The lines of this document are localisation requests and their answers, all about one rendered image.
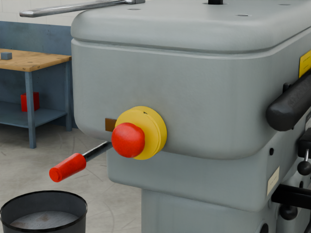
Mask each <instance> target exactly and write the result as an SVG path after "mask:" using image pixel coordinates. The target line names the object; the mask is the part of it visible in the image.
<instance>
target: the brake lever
mask: <svg viewBox="0 0 311 233"><path fill-rule="evenodd" d="M112 147H113V146H112V142H109V141H105V142H104V143H102V144H100V145H98V146H97V147H95V148H93V149H91V150H89V151H88V152H86V153H84V154H82V155H81V154H80V153H75V154H73V155H71V156H70V157H68V158H67V159H65V160H64V161H62V162H61V163H59V164H57V165H56V166H54V167H52V168H51V169H50V171H49V176H50V178H51V179H52V180H53V181H54V182H57V183H58V182H60V181H62V180H64V179H66V178H68V177H70V176H72V175H74V174H76V173H78V172H80V171H82V170H84V169H85V167H86V163H87V162H88V161H90V160H92V159H93V158H95V157H97V156H99V155H100V154H102V153H104V152H105V151H107V150H109V149H110V148H112Z"/></svg>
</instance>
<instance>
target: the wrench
mask: <svg viewBox="0 0 311 233"><path fill-rule="evenodd" d="M139 3H145V0H96V1H92V2H84V3H77V4H70V5H62V6H52V7H45V8H37V9H30V10H22V11H20V12H19V15H20V17H26V18H36V17H42V16H49V15H55V14H61V13H68V12H76V11H83V10H89V9H95V8H102V7H108V6H117V5H123V4H139Z"/></svg>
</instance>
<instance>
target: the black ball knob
mask: <svg viewBox="0 0 311 233"><path fill-rule="evenodd" d="M280 215H281V217H282V218H283V219H285V220H288V221H291V220H293V219H295V218H296V216H297V215H298V209H297V207H295V206H290V205H285V204H282V205H281V207H280Z"/></svg>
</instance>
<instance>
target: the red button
mask: <svg viewBox="0 0 311 233"><path fill-rule="evenodd" d="M112 146H113V148H114V149H115V151H116V152H117V153H118V154H119V155H121V156H123V157H126V158H134V157H136V156H138V155H139V154H140V153H141V152H142V151H143V149H144V146H145V134H144V131H143V130H142V129H141V128H140V127H138V126H136V125H134V124H132V123H121V124H119V125H118V126H116V127H115V129H114V130H113V132H112Z"/></svg>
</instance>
